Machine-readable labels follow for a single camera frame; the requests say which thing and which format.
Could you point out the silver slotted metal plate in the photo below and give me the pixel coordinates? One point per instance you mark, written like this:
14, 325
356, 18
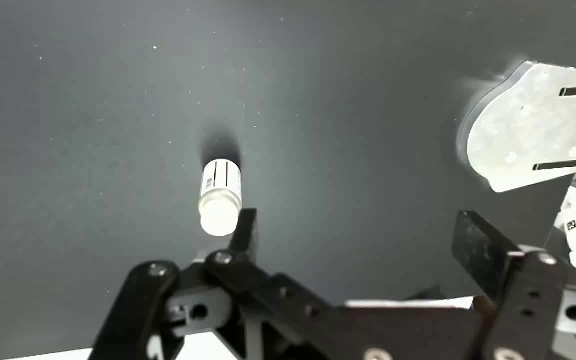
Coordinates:
520, 126

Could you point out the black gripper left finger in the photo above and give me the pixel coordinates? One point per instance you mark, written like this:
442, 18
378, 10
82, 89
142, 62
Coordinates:
168, 301

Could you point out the white plastic bottle with label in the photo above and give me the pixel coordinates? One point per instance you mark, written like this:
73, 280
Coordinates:
220, 201

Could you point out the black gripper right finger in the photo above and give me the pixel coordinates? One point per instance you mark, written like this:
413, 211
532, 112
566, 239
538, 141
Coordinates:
528, 301

